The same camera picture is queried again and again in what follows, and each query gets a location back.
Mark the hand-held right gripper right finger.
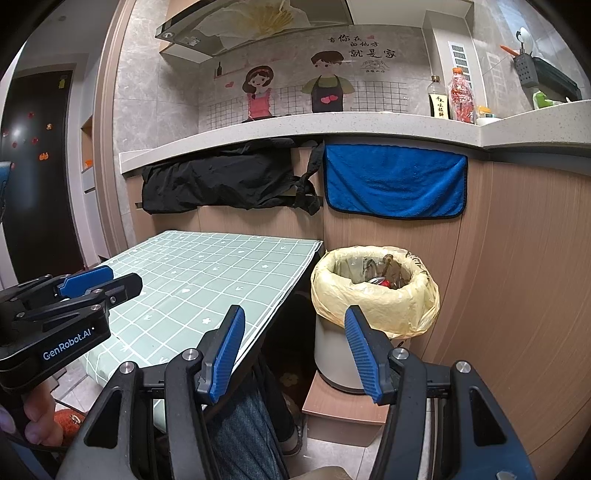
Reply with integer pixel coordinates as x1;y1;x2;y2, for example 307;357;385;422
344;305;539;480

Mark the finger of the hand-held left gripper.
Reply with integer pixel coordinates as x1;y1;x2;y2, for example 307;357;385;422
0;267;115;315
14;272;144;333

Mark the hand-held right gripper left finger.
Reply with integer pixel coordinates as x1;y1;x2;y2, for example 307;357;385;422
55;305;246;480

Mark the white bin with yellow liner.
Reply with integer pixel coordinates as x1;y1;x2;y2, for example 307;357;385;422
310;247;440;394

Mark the person's left hand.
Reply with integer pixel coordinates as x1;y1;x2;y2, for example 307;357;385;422
0;381;70;448

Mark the low wooden stool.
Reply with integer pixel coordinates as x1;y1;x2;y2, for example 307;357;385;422
302;369;393;448

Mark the green checked tablecloth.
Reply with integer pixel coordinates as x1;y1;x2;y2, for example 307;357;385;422
81;231;324;430

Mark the person's leg in jeans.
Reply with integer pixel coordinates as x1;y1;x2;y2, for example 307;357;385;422
208;355;296;480

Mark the black door with stickers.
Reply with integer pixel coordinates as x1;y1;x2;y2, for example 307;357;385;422
0;70;86;284

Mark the grey shoe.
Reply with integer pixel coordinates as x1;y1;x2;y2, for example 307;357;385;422
281;427;304;455

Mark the black hanging cloth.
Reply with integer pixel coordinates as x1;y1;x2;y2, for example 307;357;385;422
141;138;301;214

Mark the blue towel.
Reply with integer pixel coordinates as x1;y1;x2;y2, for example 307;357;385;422
323;144;468;219

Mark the grey stone countertop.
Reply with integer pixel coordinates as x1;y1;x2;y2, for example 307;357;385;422
119;99;591;175

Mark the dark sauce bottle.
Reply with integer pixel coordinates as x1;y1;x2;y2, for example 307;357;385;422
429;76;451;119

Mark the red drink bottle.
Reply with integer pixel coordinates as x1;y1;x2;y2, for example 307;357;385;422
450;67;476;123

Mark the steel range hood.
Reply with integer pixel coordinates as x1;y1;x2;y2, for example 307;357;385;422
154;0;356;58

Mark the white vent grille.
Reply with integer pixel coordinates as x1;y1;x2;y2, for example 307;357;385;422
448;41;469;84

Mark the green and yellow bag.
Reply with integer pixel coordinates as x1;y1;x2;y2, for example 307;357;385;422
532;90;571;110

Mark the grey utensil holder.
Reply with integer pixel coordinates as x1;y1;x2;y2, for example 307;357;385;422
515;53;539;86

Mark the black cable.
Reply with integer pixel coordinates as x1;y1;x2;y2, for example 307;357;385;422
0;427;70;452

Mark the black strap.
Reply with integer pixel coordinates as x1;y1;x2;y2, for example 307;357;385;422
293;143;326;215

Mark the cartoon wall mural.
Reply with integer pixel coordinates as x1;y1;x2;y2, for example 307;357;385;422
198;32;432;123

